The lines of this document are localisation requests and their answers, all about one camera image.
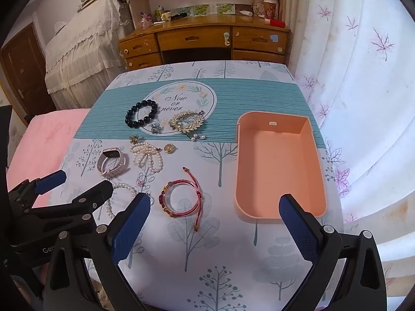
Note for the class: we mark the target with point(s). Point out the wooden dresser with drawers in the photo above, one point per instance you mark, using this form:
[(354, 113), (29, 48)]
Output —
[(194, 37)]

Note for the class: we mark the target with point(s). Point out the white leaf print curtain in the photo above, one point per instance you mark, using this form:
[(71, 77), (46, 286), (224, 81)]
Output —
[(373, 103)]

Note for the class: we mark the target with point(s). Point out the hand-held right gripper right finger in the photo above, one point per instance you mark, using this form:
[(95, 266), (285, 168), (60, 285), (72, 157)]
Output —
[(298, 230)]

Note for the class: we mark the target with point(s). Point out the small white bottle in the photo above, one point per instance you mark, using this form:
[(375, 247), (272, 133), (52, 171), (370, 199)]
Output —
[(246, 13)]

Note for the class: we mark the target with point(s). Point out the pearl drop earring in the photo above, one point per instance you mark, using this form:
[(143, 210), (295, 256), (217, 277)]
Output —
[(194, 138), (203, 136)]

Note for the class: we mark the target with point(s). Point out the gold leaf brooch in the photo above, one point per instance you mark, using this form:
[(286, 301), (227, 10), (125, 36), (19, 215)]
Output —
[(186, 121)]

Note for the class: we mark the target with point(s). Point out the tree print tablecloth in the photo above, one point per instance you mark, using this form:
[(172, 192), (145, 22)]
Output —
[(210, 233)]

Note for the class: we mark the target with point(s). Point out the gold flower earring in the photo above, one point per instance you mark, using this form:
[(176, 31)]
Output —
[(134, 139)]

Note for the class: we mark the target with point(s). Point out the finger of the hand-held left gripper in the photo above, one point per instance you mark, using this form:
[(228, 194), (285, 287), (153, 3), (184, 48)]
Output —
[(92, 197), (52, 180)]

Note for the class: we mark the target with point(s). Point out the brown wooden door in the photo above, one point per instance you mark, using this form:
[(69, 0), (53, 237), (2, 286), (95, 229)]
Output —
[(19, 71)]

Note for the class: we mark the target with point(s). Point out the pink smartwatch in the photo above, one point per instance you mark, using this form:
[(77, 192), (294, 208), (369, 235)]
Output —
[(105, 160)]

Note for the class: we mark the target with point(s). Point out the red cylinder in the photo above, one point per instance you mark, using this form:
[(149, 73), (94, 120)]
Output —
[(277, 23)]

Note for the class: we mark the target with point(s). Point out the floral paper cup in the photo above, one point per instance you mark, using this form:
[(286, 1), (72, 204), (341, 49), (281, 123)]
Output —
[(269, 10)]

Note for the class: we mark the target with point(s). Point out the white lace furniture cover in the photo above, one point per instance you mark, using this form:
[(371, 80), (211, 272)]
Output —
[(81, 55)]

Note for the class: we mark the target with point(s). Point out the round gold brooch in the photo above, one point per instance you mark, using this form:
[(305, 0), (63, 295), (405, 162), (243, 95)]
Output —
[(169, 149)]

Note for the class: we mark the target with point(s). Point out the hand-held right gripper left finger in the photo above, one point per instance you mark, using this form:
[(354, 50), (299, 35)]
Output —
[(129, 230)]

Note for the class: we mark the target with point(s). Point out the pink blanket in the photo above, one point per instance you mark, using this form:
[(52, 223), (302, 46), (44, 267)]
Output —
[(42, 142)]

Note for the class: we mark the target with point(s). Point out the orange cardboard box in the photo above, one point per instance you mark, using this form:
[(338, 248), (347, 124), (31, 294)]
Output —
[(275, 168)]

